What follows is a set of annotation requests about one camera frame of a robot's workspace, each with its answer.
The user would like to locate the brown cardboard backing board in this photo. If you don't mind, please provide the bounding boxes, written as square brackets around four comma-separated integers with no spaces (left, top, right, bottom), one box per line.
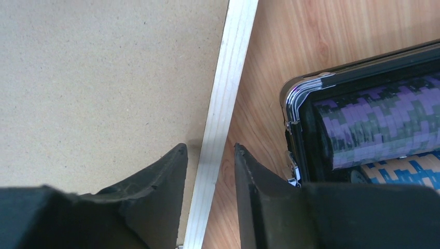
[1,1,228,245]

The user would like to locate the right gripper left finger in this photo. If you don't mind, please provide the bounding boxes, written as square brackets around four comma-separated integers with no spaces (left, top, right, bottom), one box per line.
[1,143,188,248]

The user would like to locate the black poker chip case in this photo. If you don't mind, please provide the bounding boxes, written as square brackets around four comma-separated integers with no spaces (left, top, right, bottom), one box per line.
[280,40,439,190]

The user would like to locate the grey purple chip stack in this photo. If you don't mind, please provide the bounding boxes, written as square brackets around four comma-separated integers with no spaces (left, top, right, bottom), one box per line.
[313,73,439,170]

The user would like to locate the light wooden picture frame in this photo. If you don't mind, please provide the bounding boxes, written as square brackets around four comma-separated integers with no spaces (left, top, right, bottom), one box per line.
[182,0,258,248]

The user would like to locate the blue orange chip stack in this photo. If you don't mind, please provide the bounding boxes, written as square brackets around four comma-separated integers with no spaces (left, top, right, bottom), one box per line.
[356,151,439,191]

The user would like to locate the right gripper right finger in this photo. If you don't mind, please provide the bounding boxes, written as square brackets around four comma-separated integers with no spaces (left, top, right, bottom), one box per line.
[235,144,439,248]

